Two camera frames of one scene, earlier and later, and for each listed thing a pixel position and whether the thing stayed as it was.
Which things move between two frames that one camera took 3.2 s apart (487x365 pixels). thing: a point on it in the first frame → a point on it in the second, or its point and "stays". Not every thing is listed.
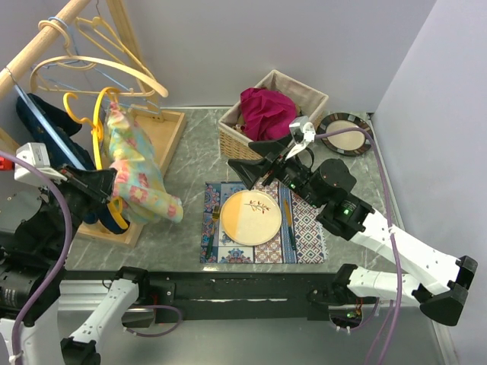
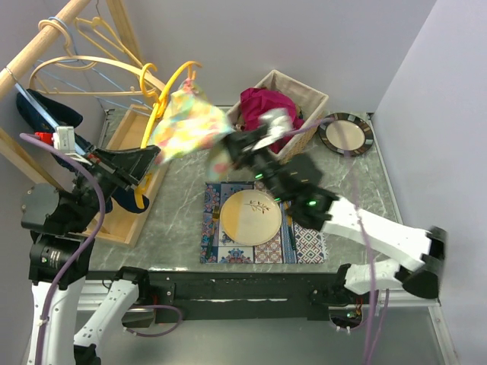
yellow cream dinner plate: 250,217 stays
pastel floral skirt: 128,150 → 189,124
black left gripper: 97,184 → 126,167
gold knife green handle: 290,224 stays
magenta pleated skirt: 265,114 stays
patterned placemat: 300,239 stays
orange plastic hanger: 116,205 → 159,106
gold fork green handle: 215,213 stays
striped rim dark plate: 346,144 stays
